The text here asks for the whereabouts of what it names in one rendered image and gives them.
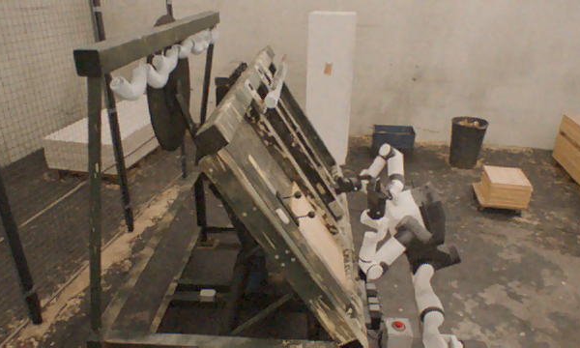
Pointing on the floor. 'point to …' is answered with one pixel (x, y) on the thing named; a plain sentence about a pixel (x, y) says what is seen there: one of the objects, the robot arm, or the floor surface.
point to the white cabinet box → (331, 76)
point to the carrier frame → (257, 284)
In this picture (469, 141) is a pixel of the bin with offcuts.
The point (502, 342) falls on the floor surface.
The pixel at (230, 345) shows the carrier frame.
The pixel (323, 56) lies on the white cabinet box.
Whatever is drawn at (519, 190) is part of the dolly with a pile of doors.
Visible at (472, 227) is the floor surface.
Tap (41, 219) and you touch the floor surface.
